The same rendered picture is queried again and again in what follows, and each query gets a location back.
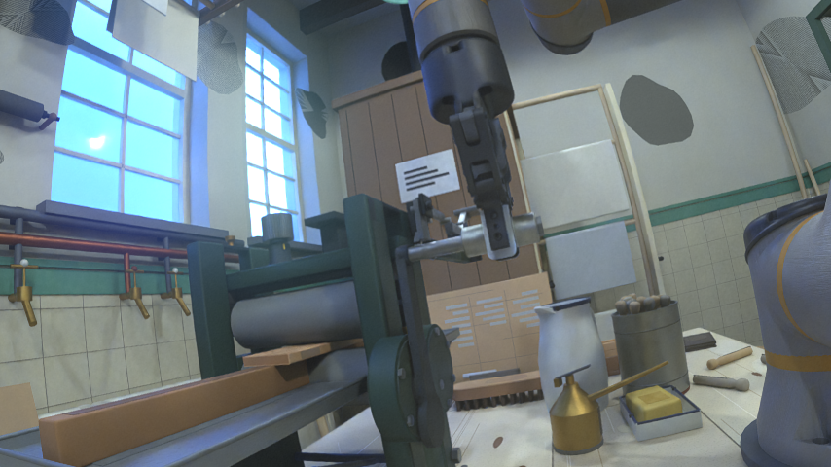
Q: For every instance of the wooden drying rack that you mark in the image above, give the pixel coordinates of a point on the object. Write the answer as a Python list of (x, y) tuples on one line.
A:
[(623, 143)]

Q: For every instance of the grey tin of pegs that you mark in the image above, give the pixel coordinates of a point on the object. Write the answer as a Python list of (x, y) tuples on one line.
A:
[(649, 344)]

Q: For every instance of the grey latch lever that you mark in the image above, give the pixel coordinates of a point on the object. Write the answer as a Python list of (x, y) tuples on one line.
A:
[(420, 217)]

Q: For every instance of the patterned grey hanging cloth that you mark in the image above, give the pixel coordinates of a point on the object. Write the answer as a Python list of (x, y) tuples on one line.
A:
[(315, 113), (221, 61), (795, 61), (32, 16)]

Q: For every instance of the copper red pipe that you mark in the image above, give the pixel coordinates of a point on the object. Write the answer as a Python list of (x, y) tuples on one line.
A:
[(78, 244)]

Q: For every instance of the white enamel jug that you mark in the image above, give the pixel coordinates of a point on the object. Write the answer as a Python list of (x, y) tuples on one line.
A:
[(568, 344)]

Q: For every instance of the long orange wooden block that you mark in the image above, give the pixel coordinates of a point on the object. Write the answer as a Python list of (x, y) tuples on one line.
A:
[(130, 425)]

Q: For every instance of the grey wringer roll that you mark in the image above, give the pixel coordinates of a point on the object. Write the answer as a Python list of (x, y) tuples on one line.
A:
[(292, 318), (344, 367)]

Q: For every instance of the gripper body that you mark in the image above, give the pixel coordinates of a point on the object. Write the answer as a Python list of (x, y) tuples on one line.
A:
[(464, 71)]

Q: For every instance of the yellow soap bar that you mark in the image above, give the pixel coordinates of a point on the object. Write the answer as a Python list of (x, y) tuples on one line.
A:
[(652, 402)]

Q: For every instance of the green wringer frame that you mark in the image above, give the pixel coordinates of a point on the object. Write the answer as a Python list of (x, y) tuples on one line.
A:
[(373, 259)]

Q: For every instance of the white cloth on rack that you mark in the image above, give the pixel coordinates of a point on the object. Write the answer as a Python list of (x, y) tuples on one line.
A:
[(574, 185), (591, 259)]

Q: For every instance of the brass tap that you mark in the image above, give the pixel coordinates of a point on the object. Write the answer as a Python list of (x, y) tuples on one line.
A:
[(176, 295), (25, 295), (135, 295)]

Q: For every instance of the brass oil can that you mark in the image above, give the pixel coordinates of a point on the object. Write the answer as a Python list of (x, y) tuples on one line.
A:
[(574, 422)]

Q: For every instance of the tan cardboard box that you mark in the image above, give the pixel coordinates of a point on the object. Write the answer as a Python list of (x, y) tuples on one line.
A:
[(16, 409)]

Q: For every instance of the large paned window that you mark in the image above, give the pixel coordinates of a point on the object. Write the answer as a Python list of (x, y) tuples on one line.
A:
[(120, 130)]

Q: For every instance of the white paper notice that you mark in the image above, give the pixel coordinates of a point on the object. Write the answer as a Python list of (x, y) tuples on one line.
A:
[(422, 175)]

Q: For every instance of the light wooden test slat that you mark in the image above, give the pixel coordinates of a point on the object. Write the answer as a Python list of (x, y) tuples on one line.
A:
[(292, 354)]

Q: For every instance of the wooden scrubbing brush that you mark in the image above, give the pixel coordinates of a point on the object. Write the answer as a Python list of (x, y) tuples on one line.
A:
[(496, 388)]

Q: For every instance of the grey peg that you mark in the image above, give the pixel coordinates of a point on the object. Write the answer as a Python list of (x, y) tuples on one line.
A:
[(720, 382)]

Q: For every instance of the grey pressure screw knob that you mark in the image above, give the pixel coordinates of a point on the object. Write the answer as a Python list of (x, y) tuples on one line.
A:
[(278, 227)]

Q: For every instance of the light wooden drawer chest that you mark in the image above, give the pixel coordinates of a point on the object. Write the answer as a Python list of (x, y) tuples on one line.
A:
[(493, 324)]

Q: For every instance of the light wooden peg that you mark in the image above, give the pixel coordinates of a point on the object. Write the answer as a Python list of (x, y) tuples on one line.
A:
[(730, 357)]

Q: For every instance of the dark grey window shelf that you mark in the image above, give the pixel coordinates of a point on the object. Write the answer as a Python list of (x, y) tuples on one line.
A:
[(130, 221)]

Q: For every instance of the dark flat block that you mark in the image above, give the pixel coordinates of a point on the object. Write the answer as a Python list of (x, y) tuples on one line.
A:
[(700, 340)]

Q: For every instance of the dark yoke block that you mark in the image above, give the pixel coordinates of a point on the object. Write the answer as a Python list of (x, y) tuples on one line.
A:
[(324, 227)]

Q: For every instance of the brown wooden cupboard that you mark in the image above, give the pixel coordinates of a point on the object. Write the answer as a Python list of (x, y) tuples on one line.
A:
[(383, 143)]

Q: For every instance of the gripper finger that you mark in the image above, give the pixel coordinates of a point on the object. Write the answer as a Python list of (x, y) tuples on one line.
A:
[(490, 175)]

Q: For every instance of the grey metal tray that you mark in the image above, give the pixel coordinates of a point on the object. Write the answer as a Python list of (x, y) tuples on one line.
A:
[(260, 425)]

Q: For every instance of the long wooden pole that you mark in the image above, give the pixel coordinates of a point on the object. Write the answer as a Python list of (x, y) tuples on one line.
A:
[(779, 123)]

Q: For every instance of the dark grey pipe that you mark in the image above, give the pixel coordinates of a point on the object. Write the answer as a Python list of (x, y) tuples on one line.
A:
[(19, 215)]

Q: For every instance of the white hanging sheet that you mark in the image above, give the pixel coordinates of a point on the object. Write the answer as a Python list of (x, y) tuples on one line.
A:
[(159, 35)]

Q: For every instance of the white soap dish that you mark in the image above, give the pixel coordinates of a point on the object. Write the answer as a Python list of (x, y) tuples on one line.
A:
[(662, 425)]

